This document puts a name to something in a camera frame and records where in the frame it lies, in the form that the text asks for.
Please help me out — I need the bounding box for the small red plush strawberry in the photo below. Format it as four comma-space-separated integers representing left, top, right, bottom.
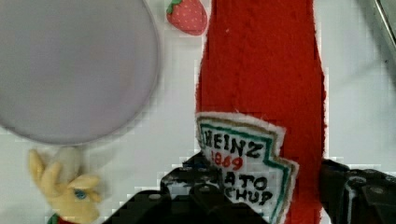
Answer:
47, 214, 75, 224

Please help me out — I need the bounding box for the red plush ketchup bottle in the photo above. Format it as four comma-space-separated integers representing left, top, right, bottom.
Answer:
196, 0, 325, 224

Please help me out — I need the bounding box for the yellow peeled plush banana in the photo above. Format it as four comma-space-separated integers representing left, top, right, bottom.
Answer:
29, 147, 101, 224

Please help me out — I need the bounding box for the large purple plate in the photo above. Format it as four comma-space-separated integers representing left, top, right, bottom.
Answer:
0, 0, 161, 145

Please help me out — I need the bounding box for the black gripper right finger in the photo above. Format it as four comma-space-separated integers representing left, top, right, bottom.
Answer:
319, 160, 396, 224

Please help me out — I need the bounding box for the pink plush strawberry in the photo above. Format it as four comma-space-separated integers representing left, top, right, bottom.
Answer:
166, 0, 207, 35

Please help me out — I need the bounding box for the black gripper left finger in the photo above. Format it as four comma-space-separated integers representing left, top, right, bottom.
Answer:
103, 153, 268, 224

